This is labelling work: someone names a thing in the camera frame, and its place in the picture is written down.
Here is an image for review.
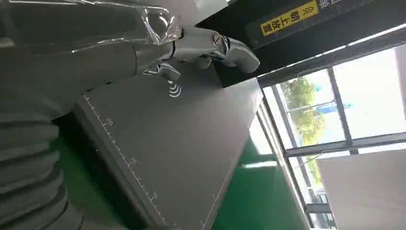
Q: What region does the yellow warning label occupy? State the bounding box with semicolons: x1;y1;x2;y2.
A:
260;0;320;37

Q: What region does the white panel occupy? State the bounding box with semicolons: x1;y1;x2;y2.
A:
316;148;406;230

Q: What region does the black machine housing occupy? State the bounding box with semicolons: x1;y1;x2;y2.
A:
195;0;406;88

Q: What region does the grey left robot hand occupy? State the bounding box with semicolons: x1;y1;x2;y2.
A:
0;0;261;119

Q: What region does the blue street sign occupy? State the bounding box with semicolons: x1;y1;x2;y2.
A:
316;102;338;115

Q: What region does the grey platform with ruler marks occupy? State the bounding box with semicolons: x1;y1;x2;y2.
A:
74;60;264;230

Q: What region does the dark window frame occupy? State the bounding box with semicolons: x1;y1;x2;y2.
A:
256;23;406;230

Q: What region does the green tree outside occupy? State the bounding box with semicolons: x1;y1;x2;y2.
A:
281;77;328;186

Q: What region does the ribbed grey left arm sleeve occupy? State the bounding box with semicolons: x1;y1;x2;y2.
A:
0;109;85;230

